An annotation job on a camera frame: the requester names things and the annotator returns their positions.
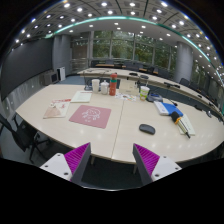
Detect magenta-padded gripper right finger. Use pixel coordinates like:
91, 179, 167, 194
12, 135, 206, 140
132, 143, 183, 186

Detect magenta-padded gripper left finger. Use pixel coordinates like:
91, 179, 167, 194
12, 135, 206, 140
39, 142, 92, 185

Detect black computer mouse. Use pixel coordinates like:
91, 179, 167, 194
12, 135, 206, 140
138, 123, 157, 136

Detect pink mouse pad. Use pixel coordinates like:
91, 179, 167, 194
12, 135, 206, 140
68, 104, 112, 130

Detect black office chair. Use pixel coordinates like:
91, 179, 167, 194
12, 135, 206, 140
0, 113, 51, 164

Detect red and white magazine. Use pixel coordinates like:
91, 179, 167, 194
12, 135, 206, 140
42, 98, 72, 120

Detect blue and white box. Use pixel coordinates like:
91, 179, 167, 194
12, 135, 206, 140
153, 100, 184, 117

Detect black conference microphone unit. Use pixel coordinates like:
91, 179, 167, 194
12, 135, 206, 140
146, 92, 164, 103

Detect white booklet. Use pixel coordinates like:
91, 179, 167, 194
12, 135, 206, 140
70, 90, 93, 104

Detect green printed paper cup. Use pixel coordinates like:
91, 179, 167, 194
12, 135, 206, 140
139, 85, 151, 102

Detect colourful leaflet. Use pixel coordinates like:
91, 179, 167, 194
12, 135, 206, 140
114, 92, 138, 102

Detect dark conference chairs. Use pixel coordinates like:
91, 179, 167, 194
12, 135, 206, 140
89, 59, 224, 113

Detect white cardboard box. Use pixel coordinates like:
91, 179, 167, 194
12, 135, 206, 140
118, 78, 139, 95

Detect white paper cup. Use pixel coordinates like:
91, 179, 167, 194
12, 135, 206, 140
91, 78, 101, 94

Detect white mug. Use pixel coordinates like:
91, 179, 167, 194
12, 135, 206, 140
99, 80, 110, 96

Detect white standing appliance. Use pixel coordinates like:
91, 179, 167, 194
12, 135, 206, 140
57, 66, 67, 82

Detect red drink bottle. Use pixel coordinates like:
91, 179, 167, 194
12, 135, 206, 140
109, 73, 119, 97

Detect ceiling lights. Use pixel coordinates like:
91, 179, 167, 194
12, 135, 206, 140
13, 0, 224, 84

